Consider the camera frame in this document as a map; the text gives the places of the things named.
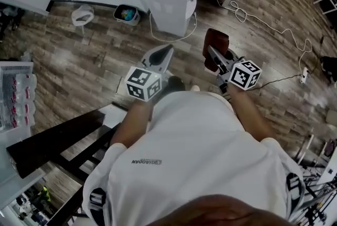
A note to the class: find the white waste bin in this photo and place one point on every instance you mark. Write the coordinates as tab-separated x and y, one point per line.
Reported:
126	14

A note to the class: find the white plastic bag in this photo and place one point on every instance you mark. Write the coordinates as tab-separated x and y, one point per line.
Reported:
76	18

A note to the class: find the black equipment bag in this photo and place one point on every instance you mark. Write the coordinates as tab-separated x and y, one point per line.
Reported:
329	67

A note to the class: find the person's white t-shirt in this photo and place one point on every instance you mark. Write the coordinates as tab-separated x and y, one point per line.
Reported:
194	146

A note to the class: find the brown wiping cloth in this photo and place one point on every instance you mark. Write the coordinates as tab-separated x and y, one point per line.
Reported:
214	40

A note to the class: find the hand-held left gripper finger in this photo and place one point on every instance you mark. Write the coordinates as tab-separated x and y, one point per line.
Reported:
169	61
147	59

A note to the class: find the person's right forearm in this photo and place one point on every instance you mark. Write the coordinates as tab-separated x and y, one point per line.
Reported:
250	114

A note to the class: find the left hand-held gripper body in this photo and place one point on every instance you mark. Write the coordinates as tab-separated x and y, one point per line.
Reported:
143	85

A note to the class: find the person's left forearm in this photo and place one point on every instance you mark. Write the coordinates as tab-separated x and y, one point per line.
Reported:
131	122

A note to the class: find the pack of clear water bottles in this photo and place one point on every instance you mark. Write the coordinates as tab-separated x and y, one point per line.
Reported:
21	98

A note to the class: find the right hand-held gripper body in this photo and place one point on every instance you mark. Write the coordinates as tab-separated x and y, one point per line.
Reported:
245	74

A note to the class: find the dark stair railing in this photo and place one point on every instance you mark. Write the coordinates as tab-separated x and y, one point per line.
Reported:
52	138

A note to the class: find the white power strip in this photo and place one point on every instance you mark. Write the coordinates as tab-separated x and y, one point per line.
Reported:
304	75

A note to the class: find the person's black trousers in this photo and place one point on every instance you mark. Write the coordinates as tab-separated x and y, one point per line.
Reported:
176	84

